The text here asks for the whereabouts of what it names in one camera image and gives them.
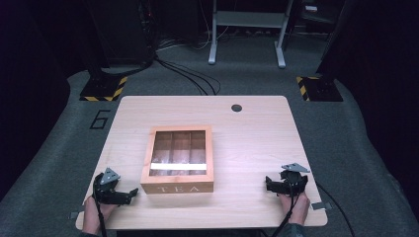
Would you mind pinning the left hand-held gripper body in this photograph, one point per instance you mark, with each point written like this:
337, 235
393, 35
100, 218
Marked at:
107, 192

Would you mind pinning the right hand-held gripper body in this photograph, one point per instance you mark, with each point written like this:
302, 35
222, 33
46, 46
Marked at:
293, 182

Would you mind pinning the wooden tea box glass lid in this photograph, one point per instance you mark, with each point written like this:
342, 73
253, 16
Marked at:
178, 180

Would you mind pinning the person's left hand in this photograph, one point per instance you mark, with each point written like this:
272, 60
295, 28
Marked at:
94, 214

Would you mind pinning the person's right hand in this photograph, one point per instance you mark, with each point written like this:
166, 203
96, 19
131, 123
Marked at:
299, 207

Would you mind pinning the black stand base hazard tape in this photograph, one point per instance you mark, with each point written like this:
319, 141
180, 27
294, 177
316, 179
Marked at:
321, 89
103, 89

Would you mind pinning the black cabinet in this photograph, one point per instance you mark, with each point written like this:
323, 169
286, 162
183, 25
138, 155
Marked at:
120, 31

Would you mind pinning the grey metal table bracket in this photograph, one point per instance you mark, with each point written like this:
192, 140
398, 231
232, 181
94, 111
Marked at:
321, 206

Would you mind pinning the white metal desk frame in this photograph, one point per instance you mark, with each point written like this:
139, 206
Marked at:
250, 19

